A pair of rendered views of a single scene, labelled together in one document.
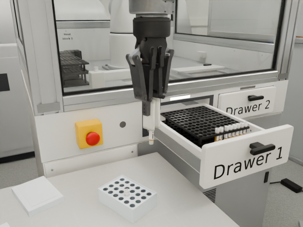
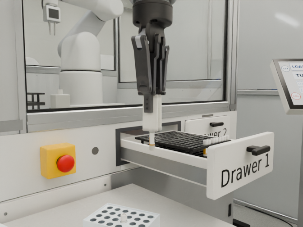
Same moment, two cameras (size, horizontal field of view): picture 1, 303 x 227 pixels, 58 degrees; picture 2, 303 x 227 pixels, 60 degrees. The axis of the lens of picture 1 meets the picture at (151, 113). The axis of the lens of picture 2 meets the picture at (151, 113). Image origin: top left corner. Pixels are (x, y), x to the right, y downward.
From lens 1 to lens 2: 0.23 m
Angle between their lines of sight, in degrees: 22
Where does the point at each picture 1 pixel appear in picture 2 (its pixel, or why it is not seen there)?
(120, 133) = (92, 161)
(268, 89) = (224, 118)
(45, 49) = (9, 53)
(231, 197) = not seen: outside the picture
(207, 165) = (215, 169)
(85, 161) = (50, 199)
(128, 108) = (101, 132)
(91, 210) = not seen: outside the picture
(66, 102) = (30, 120)
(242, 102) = (205, 129)
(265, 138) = (257, 143)
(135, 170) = (117, 202)
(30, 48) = not seen: outside the picture
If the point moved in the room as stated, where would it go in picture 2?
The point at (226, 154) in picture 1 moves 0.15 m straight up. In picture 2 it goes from (229, 157) to (231, 87)
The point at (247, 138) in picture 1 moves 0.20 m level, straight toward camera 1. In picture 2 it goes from (244, 141) to (278, 166)
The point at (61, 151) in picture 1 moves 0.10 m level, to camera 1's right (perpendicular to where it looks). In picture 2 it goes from (20, 186) to (66, 182)
